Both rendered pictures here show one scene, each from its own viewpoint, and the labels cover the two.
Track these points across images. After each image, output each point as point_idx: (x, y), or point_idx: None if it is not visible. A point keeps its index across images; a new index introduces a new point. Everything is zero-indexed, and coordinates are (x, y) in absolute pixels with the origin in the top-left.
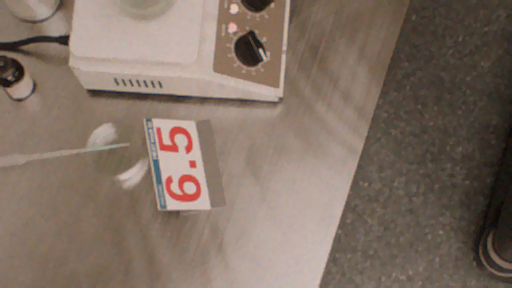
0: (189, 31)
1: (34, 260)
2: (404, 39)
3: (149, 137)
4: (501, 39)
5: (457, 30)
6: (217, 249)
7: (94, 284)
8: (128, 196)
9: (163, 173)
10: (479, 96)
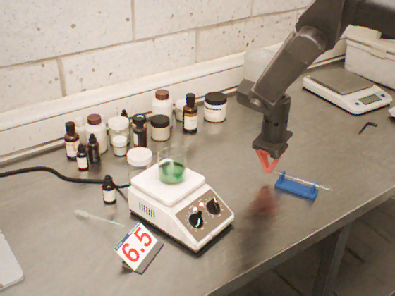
0: (175, 194)
1: (58, 247)
2: None
3: (133, 226)
4: None
5: None
6: (123, 285)
7: (68, 267)
8: (109, 249)
9: (127, 240)
10: None
